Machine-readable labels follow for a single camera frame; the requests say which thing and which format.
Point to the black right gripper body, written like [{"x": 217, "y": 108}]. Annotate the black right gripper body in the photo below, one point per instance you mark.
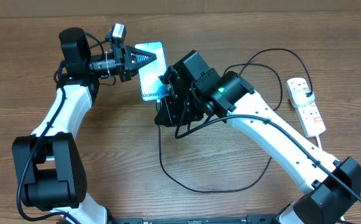
[{"x": 182, "y": 104}]

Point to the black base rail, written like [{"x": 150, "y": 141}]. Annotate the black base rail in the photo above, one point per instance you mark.
[{"x": 193, "y": 221}]

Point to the black smartphone lit screen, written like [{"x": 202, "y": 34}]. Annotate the black smartphone lit screen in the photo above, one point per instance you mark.
[{"x": 151, "y": 86}]

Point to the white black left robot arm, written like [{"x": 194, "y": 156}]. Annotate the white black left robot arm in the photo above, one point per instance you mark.
[{"x": 49, "y": 170}]

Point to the white charger adapter plug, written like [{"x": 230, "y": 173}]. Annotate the white charger adapter plug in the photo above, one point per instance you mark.
[{"x": 302, "y": 98}]

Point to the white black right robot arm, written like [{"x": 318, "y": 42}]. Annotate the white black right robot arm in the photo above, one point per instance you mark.
[{"x": 199, "y": 94}]

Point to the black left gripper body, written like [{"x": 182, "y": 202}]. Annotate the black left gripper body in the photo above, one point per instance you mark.
[{"x": 119, "y": 56}]

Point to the white power strip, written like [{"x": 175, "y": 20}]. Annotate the white power strip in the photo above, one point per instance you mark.
[{"x": 309, "y": 115}]

